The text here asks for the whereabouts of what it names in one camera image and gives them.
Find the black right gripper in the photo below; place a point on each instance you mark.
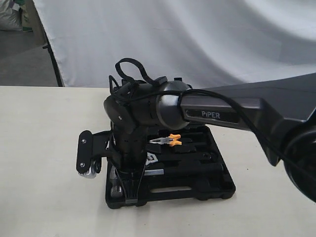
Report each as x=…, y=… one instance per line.
x=128, y=155

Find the black plastic tool case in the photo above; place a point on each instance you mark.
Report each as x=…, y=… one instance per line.
x=192, y=177

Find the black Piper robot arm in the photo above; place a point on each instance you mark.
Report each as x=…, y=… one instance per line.
x=280, y=113

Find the steel claw hammer black grip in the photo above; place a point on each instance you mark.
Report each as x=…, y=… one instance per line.
x=183, y=171

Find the black backdrop stand pole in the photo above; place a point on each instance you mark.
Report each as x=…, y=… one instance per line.
x=48, y=47

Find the green white bag background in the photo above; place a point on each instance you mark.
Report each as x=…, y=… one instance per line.
x=26, y=24

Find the white backdrop cloth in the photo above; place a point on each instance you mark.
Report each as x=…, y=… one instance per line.
x=206, y=42

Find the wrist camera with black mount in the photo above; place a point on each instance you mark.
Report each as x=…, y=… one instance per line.
x=91, y=149

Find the grey sack in background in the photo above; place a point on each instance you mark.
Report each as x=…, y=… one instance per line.
x=10, y=18

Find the pliers with orange handles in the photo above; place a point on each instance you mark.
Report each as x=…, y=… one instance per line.
x=171, y=140

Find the adjustable wrench black handle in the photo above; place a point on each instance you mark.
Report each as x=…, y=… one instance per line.
x=156, y=158

